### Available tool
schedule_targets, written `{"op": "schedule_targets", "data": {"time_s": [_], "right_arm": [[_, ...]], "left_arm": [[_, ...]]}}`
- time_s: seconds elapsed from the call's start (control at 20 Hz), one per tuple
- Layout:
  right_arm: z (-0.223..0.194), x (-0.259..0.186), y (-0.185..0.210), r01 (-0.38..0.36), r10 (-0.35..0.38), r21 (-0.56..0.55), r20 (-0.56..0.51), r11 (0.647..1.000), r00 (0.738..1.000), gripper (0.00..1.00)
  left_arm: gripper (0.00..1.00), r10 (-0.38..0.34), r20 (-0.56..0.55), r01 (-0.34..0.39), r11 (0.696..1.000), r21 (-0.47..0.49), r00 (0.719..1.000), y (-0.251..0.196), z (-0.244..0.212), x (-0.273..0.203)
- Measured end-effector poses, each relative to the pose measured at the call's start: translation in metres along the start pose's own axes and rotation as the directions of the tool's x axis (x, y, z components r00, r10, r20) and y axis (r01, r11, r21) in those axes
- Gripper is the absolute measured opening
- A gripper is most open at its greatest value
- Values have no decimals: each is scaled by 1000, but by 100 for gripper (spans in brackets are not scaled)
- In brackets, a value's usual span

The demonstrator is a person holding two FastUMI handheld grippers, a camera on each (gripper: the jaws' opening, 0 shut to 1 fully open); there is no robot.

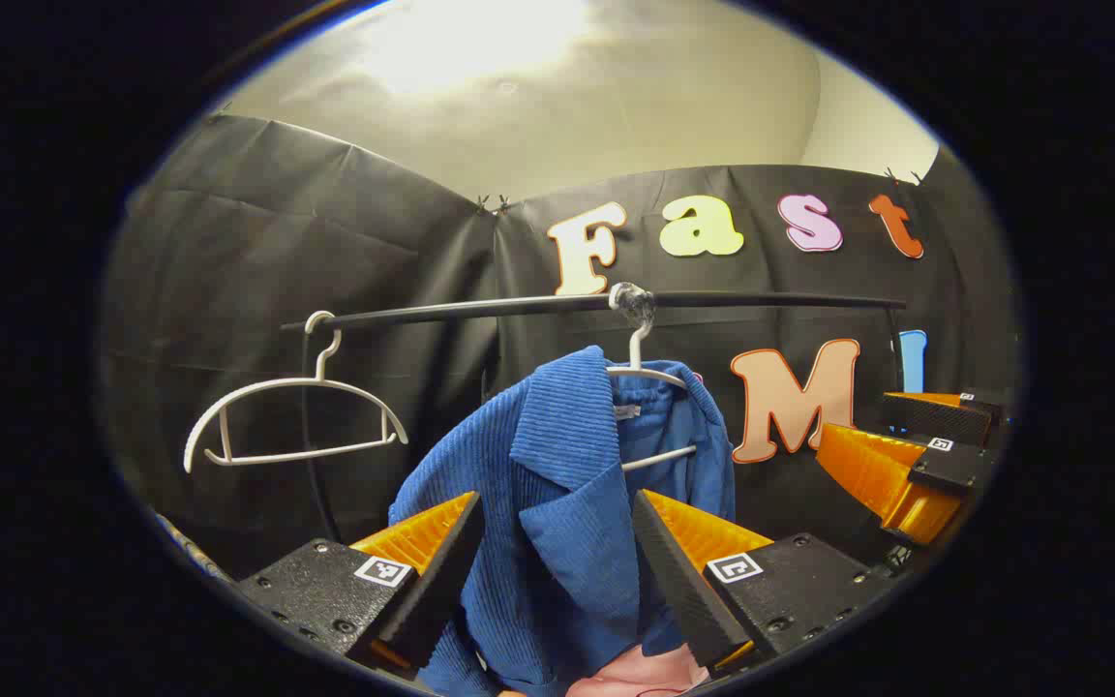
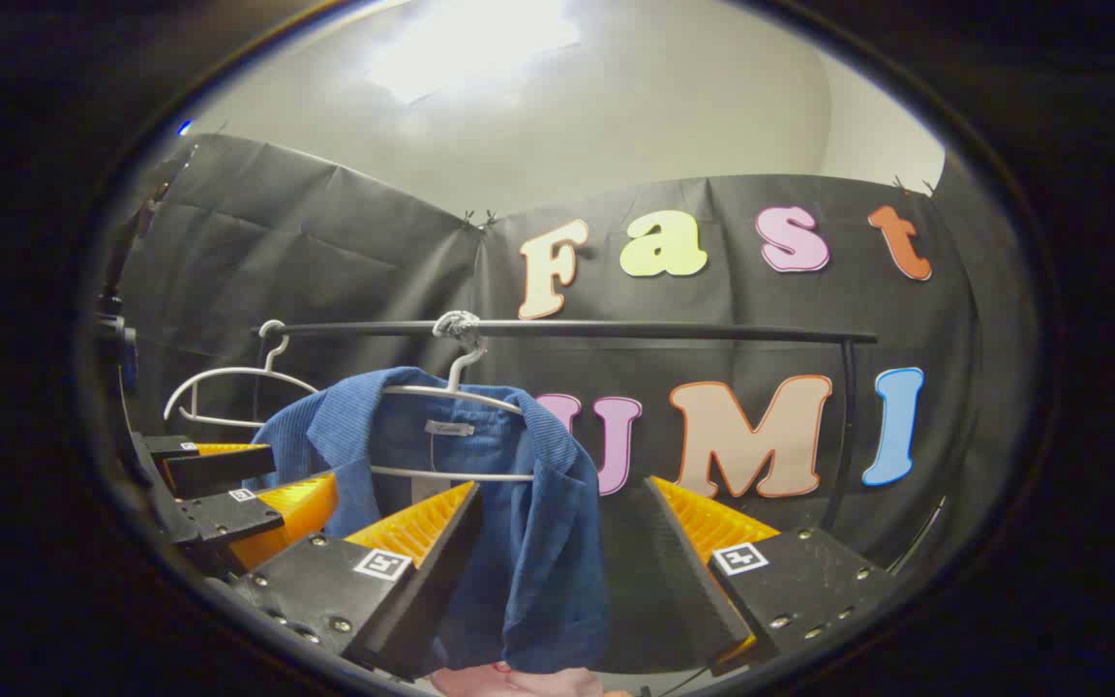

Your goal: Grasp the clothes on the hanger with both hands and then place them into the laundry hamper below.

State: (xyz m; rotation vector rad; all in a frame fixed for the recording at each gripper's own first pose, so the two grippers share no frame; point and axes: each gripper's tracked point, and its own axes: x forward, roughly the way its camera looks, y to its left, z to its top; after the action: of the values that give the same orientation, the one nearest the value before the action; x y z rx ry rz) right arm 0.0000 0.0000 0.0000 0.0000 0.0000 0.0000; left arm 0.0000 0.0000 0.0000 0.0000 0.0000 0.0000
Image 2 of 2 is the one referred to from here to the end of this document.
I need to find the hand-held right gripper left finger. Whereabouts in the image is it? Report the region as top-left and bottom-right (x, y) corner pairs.
(226, 480), (484, 681)

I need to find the blue corduroy shirt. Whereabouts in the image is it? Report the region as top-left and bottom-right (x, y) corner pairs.
(246, 366), (612, 676)

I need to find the pink laundry hamper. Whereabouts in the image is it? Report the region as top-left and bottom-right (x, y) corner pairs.
(430, 662), (607, 697)

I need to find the ceiling light panel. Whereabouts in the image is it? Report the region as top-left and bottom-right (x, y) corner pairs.
(364, 0), (583, 106)

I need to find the white plastic hanger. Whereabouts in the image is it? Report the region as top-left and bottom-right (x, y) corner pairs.
(163, 319), (321, 430)
(369, 310), (537, 483)

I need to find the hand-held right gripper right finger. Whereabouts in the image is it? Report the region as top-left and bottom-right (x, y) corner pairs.
(642, 474), (899, 677)

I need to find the black clothes rack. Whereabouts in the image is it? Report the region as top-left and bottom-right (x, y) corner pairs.
(253, 319), (880, 533)

